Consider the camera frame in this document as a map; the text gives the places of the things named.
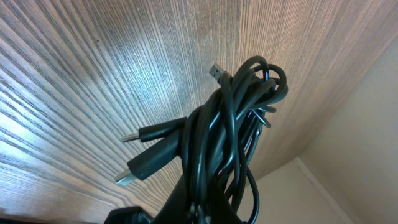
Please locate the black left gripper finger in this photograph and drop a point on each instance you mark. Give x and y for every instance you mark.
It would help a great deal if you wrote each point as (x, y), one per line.
(176, 209)

